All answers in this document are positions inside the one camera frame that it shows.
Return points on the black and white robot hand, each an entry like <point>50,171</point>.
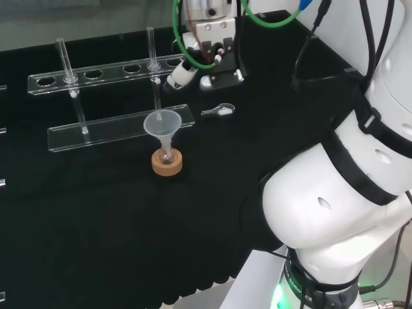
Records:
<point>215,30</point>

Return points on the translucent plastic funnel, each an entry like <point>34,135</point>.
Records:
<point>162,124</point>

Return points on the clear acrylic funnel stand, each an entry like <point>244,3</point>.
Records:
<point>106,130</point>

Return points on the clear round-bottom flask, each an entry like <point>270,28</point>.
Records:
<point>167,157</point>

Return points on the black cloth bench cover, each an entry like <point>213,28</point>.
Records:
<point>96,225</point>

